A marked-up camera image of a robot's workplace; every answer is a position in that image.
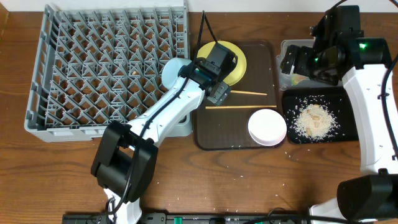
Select wooden chopstick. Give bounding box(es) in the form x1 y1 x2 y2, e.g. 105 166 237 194
205 105 277 110
230 90 267 96

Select yellow plate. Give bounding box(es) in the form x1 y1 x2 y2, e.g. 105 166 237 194
197 40 247 86

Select light blue bowl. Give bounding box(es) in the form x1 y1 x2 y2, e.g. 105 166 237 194
161 58 192 90

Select wrapper waste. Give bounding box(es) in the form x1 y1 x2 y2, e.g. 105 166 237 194
290 73 308 86

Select white pink-rimmed bowl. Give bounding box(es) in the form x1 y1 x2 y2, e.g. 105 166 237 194
248 109 287 146

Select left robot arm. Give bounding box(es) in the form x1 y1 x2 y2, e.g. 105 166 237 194
91 41 244 223

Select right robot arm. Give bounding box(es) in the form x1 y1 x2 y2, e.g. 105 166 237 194
280 1 397 223

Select clear plastic waste bin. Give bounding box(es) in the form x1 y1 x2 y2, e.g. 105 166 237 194
276 39 343 91

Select black waste tray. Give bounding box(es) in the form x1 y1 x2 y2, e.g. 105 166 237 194
282 87 358 142

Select dark brown serving tray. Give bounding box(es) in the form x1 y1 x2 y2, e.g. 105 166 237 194
192 40 281 151

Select rice and food scraps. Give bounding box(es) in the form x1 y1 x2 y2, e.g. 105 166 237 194
284 95 341 144

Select grey plastic dish rack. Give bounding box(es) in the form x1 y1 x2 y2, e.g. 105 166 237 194
24 4 190 142

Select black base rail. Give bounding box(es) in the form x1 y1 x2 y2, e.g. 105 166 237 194
62 212 374 224

